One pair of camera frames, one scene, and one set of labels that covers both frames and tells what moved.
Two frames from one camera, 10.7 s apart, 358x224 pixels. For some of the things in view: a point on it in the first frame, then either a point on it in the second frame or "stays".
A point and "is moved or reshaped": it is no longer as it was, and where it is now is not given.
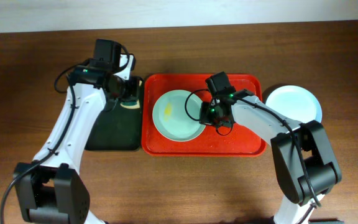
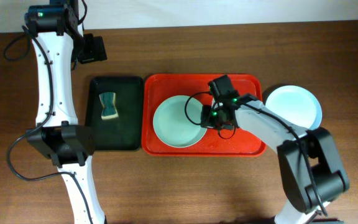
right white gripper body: [209, 117] stays
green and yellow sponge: [130, 104] is moved or reshaped
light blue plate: [294, 102] stays
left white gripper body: [134, 91] -> [95, 50]
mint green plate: [169, 117] is moved or reshaped
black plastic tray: [119, 130] stays
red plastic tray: [211, 140] stays
